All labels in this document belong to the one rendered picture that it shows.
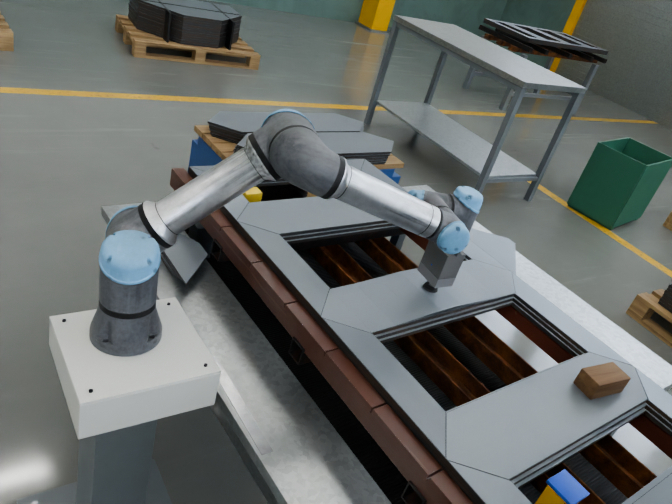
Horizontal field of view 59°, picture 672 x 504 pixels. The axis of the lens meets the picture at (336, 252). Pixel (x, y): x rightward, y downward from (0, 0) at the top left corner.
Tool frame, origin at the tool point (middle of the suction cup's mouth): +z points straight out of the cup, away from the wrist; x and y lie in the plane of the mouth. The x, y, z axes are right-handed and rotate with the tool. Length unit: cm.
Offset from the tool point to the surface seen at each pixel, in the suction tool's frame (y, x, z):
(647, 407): -51, -34, 1
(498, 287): -2.2, -25.1, -0.3
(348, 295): 2.0, 25.4, -0.1
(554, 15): 652, -757, 0
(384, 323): -9.9, 21.6, -0.2
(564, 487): -63, 16, -4
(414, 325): -11.0, 12.4, 0.9
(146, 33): 475, -42, 70
